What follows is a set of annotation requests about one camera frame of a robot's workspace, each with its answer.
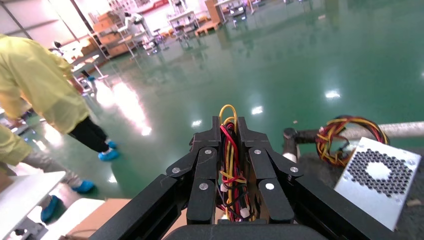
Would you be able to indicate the wooden pallet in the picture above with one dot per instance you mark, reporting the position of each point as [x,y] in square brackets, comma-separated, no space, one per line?
[207,29]

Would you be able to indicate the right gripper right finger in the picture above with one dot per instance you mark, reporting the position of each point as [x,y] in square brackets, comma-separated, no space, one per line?
[275,198]

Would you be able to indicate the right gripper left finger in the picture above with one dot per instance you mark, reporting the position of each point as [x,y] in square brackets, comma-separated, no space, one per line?
[202,185]

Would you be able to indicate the white table edge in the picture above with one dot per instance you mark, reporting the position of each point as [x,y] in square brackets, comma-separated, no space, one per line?
[26,195]

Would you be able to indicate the stack of cardboard boxes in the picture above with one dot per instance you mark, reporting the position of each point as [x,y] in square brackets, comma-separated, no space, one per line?
[213,10]

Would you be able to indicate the person in white coat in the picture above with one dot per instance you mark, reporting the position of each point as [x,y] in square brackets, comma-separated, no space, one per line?
[132,21]

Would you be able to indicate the person with grey trousers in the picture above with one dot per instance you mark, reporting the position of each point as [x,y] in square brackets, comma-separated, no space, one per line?
[13,145]

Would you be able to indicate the white pipe leg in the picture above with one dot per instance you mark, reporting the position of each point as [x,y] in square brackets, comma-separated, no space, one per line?
[291,155]

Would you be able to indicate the person with black trousers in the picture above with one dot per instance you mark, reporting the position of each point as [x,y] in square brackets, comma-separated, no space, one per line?
[39,86]

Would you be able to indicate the shelf with cardboard boxes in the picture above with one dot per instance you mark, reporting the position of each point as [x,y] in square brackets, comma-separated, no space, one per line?
[106,26]

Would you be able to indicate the white pipe rail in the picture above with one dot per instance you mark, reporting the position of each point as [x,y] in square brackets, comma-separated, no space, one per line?
[407,129]

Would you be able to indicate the white box platform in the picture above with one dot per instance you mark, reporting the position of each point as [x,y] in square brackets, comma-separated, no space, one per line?
[66,220]

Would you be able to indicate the person with dark cap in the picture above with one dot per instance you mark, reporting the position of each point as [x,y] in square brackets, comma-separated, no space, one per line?
[57,44]

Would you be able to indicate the white work table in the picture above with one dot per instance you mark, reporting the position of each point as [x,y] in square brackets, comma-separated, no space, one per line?
[182,16]

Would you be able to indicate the black pipe corner connector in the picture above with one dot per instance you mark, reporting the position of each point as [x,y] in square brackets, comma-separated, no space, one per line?
[291,133]

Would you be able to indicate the brown cardboard box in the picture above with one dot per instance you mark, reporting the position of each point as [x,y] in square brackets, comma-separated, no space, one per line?
[99,218]

